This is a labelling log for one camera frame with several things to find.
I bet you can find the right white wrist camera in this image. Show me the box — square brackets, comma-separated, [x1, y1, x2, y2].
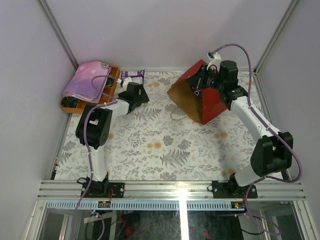
[207, 51, 222, 71]

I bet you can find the folded purple cloth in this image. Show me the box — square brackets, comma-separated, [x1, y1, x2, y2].
[62, 61, 112, 104]

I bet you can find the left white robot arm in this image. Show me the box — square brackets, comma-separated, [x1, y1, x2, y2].
[75, 81, 150, 198]

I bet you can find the dark patterned item in tray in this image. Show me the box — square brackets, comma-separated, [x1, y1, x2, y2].
[60, 96, 80, 108]

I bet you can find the orange wooden organizer tray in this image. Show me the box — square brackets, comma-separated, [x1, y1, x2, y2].
[61, 66, 121, 114]

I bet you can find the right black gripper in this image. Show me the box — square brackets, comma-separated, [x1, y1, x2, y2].
[184, 65, 225, 92]

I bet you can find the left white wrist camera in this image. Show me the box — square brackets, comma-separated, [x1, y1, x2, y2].
[116, 76, 132, 88]

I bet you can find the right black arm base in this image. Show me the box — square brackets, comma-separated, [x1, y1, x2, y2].
[206, 173, 258, 199]

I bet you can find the blue snack packet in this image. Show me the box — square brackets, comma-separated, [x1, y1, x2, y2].
[190, 87, 203, 99]

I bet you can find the aluminium front rail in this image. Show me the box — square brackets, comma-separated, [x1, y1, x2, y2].
[37, 180, 307, 202]

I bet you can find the purple snack packet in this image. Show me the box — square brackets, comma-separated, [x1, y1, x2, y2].
[121, 69, 145, 84]

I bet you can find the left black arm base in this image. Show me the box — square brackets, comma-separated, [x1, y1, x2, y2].
[84, 175, 125, 199]

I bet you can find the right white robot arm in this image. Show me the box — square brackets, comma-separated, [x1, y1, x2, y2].
[186, 60, 293, 198]

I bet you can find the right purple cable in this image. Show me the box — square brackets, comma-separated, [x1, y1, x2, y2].
[213, 43, 304, 236]

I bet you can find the red paper bag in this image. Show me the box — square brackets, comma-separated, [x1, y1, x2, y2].
[167, 59, 227, 125]

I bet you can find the floral table mat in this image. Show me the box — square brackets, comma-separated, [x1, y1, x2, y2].
[53, 70, 286, 181]

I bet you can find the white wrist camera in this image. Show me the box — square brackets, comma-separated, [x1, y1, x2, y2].
[207, 51, 222, 71]
[116, 76, 132, 88]

